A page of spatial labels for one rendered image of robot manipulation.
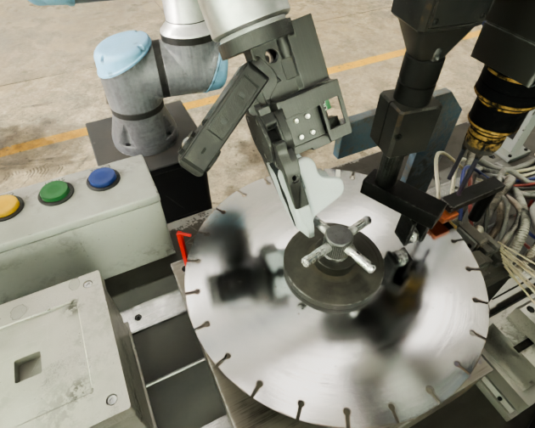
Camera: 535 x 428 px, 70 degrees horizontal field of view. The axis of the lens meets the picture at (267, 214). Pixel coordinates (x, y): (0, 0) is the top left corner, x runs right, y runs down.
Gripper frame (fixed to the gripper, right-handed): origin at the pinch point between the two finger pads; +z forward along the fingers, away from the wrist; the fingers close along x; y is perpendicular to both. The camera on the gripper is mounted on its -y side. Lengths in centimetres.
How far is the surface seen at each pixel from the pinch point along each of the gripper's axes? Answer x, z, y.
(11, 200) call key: 23.7, -12.2, -34.1
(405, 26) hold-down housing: -9.0, -16.1, 11.1
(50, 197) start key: 23.0, -10.6, -28.9
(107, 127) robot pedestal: 66, -16, -24
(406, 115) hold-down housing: -7.9, -9.4, 10.3
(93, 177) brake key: 25.5, -10.6, -22.8
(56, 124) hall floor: 215, -24, -73
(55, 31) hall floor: 333, -92, -68
